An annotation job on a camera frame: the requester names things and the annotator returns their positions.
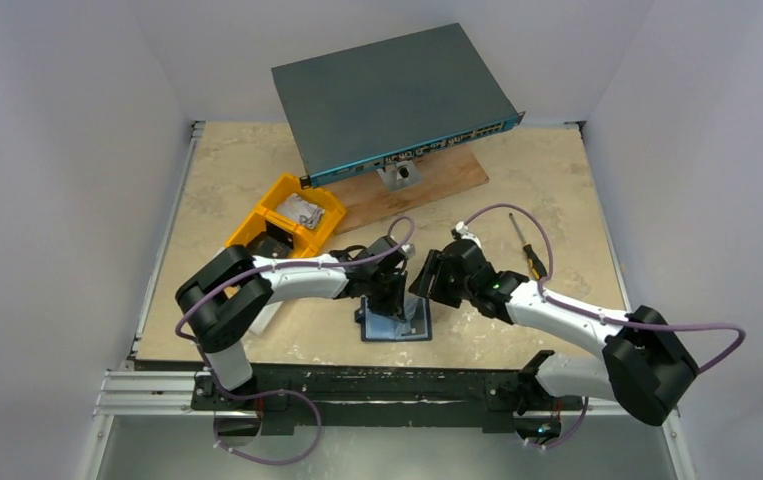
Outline grey metal switch stand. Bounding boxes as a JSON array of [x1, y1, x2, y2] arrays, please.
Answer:
[[378, 160, 423, 192]]

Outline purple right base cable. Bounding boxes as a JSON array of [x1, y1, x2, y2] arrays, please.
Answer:
[[523, 394, 589, 452]]

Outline yellow black screwdriver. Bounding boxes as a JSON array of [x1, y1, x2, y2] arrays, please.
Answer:
[[508, 213, 547, 280]]

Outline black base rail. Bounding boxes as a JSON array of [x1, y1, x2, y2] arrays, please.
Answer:
[[191, 352, 583, 438]]

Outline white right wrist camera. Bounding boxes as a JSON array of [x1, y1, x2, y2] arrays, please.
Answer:
[[451, 221, 482, 249]]

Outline aluminium frame rail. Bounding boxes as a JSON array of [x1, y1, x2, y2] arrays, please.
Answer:
[[92, 371, 195, 417]]

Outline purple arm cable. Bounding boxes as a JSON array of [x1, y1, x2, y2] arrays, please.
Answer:
[[174, 215, 417, 399], [463, 202, 747, 376]]

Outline grey network switch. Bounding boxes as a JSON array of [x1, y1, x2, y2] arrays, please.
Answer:
[[271, 23, 524, 188]]

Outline wooden board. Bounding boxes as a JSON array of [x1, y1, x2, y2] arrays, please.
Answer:
[[327, 146, 489, 235]]

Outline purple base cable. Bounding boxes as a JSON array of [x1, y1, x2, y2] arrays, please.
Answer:
[[523, 394, 589, 452], [211, 388, 325, 467]]

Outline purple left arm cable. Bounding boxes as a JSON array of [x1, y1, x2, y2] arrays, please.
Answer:
[[174, 215, 417, 399]]

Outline white plastic bin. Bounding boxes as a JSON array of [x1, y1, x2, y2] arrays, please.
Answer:
[[249, 310, 276, 335]]

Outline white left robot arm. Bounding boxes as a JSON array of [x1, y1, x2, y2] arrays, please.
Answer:
[[175, 235, 410, 409]]

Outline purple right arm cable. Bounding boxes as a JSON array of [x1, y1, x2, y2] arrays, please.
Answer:
[[463, 202, 747, 376]]

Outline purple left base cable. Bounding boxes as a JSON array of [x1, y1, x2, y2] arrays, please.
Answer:
[[211, 388, 325, 467]]

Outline navy blue card holder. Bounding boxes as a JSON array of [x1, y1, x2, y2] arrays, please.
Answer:
[[354, 296, 433, 343]]

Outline yellow plastic bin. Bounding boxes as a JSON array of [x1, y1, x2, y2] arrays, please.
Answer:
[[223, 173, 346, 258]]

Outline grey cards in bin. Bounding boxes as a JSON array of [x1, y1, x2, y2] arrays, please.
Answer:
[[276, 193, 325, 230]]

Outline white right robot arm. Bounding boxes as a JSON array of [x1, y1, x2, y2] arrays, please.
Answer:
[[408, 239, 699, 426]]

